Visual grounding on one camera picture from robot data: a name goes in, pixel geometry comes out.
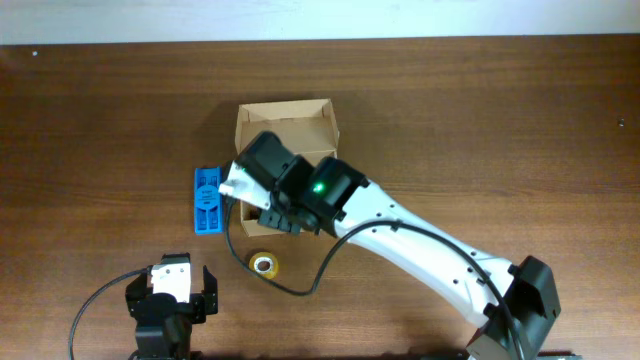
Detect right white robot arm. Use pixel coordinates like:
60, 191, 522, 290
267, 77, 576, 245
219, 131, 561, 360

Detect blue magnetic whiteboard duster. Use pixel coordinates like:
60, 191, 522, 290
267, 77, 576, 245
194, 167, 224, 235

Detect yellow tape roll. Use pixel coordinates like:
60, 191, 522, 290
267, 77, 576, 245
249, 252, 279, 280

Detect open cardboard box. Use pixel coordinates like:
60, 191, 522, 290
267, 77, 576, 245
236, 99, 339, 236

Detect left black camera cable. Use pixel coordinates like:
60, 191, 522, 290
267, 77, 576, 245
68, 267, 153, 360

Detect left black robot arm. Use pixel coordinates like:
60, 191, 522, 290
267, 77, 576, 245
125, 253, 218, 360

